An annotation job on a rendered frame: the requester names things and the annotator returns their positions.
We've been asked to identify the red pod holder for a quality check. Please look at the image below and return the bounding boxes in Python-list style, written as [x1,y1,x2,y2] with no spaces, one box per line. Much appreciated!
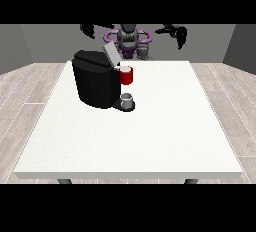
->
[118,65,135,86]

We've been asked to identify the black coffee machine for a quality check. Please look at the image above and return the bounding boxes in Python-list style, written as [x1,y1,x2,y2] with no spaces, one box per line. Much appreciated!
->
[71,49,136,113]

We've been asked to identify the pale grey machine lid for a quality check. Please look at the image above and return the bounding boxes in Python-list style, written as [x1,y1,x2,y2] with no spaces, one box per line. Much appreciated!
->
[102,41,122,67]

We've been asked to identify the small grey coffee pod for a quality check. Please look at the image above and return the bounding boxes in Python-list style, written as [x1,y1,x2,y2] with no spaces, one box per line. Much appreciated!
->
[136,44,150,60]

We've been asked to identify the small grey cup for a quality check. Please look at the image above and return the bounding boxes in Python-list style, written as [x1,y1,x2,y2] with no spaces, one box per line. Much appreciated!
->
[119,92,135,110]

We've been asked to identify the grey robot trunk purple rings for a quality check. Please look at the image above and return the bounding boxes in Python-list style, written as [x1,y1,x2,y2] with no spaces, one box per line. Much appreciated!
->
[103,24,154,60]

